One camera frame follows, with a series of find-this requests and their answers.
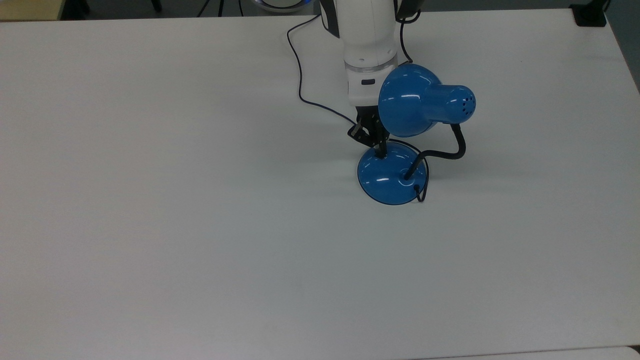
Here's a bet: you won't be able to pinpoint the blue gooseneck desk lamp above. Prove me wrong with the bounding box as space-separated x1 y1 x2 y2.
357 63 477 206

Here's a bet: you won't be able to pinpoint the black lamp power cable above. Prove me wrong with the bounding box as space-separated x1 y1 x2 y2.
287 14 430 203

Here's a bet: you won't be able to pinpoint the black clamp camera mount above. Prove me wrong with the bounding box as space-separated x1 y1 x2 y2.
569 2 609 28

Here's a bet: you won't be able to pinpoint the robot base with blue ring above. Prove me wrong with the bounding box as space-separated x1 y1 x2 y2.
252 0 315 14

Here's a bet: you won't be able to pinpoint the black tripod legs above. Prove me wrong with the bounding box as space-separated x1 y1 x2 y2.
197 0 245 17

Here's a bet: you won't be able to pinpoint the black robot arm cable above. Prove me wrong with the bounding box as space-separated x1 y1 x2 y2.
398 11 422 65

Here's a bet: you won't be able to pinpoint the wooden desk corner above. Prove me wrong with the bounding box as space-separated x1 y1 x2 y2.
0 0 65 22

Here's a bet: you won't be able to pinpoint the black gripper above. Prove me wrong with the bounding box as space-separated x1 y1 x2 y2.
347 104 391 160

